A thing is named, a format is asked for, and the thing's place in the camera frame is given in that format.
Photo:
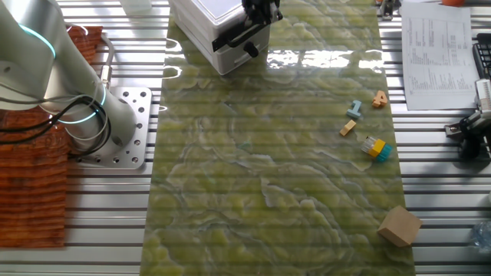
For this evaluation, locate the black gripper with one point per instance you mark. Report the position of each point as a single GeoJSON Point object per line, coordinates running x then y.
{"type": "Point", "coordinates": [261, 5]}

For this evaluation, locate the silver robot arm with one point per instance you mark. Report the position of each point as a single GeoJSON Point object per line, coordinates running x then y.
{"type": "Point", "coordinates": [30, 57]}

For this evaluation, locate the white plastic drawer cabinet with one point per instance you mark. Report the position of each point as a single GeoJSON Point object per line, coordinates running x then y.
{"type": "Point", "coordinates": [199, 23]}

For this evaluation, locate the blue number one block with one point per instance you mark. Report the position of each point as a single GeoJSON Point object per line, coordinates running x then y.
{"type": "Point", "coordinates": [354, 110]}

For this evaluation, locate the small tan wooden block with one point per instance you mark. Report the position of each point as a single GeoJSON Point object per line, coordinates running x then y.
{"type": "Point", "coordinates": [347, 128]}

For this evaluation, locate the orange number four block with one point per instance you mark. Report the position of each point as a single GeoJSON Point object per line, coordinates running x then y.
{"type": "Point", "coordinates": [379, 99]}

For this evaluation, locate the green marble pattern mat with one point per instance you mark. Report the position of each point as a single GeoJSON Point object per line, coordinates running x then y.
{"type": "Point", "coordinates": [249, 184]}

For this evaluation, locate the clear yellow teal toy bricks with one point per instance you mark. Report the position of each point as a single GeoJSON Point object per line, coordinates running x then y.
{"type": "Point", "coordinates": [376, 148]}

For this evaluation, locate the printed paper sheet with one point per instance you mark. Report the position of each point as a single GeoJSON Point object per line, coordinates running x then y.
{"type": "Point", "coordinates": [441, 65]}

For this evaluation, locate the orange round object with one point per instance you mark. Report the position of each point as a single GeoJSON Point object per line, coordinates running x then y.
{"type": "Point", "coordinates": [452, 2]}

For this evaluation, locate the black keyboard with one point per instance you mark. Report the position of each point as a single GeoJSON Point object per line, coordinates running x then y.
{"type": "Point", "coordinates": [484, 57]}

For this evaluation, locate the black tool at right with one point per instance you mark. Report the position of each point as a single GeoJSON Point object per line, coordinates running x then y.
{"type": "Point", "coordinates": [473, 126]}

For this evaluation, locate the large wooden cube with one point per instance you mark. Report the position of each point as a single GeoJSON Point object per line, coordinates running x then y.
{"type": "Point", "coordinates": [399, 226]}

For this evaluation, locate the brown wood grain mat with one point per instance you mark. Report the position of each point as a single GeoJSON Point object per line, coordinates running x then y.
{"type": "Point", "coordinates": [30, 184]}

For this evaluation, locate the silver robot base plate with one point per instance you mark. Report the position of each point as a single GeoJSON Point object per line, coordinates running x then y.
{"type": "Point", "coordinates": [134, 115]}

